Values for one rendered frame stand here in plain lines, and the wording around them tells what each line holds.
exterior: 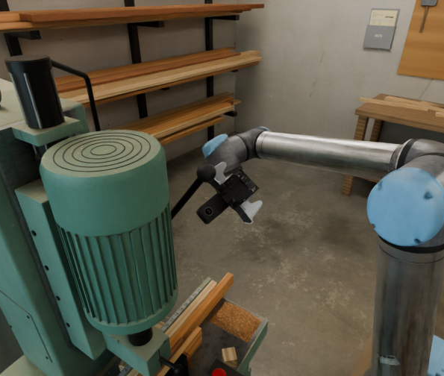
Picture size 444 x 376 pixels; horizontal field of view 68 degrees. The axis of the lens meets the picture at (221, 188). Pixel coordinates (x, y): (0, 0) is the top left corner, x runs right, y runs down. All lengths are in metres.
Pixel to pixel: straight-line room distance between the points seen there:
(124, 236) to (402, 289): 0.49
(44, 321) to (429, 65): 3.34
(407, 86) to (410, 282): 3.03
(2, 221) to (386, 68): 3.38
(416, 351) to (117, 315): 0.57
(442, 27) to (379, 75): 0.60
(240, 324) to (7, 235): 0.61
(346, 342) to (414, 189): 1.66
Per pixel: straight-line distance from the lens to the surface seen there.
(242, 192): 0.78
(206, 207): 0.82
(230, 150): 0.99
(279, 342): 2.08
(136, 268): 0.53
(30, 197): 0.61
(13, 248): 0.71
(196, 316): 0.97
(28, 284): 0.77
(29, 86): 0.57
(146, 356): 0.76
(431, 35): 3.51
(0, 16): 2.47
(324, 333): 2.17
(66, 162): 0.49
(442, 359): 1.11
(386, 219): 0.62
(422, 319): 0.75
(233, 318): 0.98
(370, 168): 0.80
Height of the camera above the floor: 1.70
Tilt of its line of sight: 31 degrees down
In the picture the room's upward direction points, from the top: straight up
